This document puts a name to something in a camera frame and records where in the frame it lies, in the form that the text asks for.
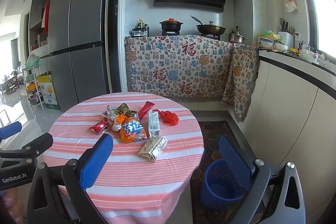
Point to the green storage rack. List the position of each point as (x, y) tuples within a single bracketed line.
[(31, 70)]

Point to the gold black foil wrapper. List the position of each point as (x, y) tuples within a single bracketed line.
[(123, 109)]

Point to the red snack sachet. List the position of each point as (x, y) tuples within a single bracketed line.
[(145, 109)]

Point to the crushed red soda can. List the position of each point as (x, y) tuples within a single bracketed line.
[(101, 127)]

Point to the grey double door refrigerator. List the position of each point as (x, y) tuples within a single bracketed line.
[(77, 50)]

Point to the white counter cabinet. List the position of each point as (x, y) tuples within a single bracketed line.
[(292, 118)]

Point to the white green milk carton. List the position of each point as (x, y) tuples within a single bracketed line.
[(153, 124)]

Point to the blue plastic trash basket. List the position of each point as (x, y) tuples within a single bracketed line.
[(224, 186)]

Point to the red plastic bag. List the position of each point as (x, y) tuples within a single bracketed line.
[(168, 117)]

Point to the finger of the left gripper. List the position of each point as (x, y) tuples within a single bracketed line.
[(34, 148), (10, 130)]

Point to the steel pot with lid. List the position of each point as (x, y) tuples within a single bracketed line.
[(236, 38)]

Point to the patterned fu character cloth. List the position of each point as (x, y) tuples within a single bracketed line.
[(193, 67)]

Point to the silver foil paper wrapper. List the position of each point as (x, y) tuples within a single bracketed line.
[(153, 148)]

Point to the yellow cardboard box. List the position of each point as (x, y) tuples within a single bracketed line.
[(48, 91)]

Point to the orange white plastic bag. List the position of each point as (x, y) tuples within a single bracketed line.
[(120, 119)]

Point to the pink striped tablecloth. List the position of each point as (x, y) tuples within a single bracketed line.
[(130, 189)]

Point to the black clay pot red lid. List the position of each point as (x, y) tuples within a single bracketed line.
[(171, 25)]

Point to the dark wok with lid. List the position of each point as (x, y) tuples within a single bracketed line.
[(209, 29)]

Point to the white bowls on counter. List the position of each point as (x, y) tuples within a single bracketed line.
[(309, 56)]

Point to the yellow white food package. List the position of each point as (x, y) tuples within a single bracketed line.
[(267, 39)]

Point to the white knife holder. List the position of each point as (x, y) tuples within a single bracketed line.
[(286, 39)]

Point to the seasoning bottles rack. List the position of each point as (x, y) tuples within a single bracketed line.
[(141, 29)]

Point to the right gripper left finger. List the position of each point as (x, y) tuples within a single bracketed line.
[(59, 193)]

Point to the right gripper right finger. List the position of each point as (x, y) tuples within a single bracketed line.
[(285, 202)]

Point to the crushed orange Fanta can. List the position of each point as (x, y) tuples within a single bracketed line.
[(132, 130)]

